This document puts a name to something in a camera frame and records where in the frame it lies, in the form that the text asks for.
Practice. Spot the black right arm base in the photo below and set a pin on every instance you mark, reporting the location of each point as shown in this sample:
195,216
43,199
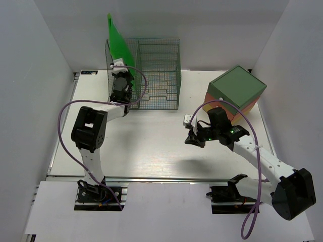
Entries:
227,200

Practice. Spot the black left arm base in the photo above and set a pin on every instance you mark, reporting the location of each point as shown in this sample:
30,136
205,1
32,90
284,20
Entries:
97,198

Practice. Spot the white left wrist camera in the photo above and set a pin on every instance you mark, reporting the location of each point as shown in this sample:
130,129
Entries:
118,66

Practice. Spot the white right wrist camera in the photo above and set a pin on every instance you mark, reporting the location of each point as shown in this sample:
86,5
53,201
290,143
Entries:
190,122

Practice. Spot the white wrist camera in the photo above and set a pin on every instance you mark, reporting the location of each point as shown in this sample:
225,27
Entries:
190,122
118,66

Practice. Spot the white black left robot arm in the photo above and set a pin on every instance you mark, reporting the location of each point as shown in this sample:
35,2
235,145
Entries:
88,132

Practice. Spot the green wire mesh organizer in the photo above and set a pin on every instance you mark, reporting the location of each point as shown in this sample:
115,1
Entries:
159,60

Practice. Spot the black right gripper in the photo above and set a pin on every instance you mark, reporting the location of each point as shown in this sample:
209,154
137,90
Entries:
196,135

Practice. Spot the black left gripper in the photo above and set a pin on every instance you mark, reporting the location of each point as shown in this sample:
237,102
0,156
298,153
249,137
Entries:
116,75

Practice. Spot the green plastic folder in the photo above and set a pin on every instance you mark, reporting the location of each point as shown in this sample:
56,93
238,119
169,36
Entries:
118,48

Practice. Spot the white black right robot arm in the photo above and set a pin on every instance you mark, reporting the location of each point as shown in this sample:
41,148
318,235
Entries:
288,190

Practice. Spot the aluminium table edge rail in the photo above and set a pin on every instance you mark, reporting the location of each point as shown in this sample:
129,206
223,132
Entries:
120,179

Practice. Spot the green top drawer box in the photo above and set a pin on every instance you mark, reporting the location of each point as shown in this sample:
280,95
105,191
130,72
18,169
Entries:
236,86

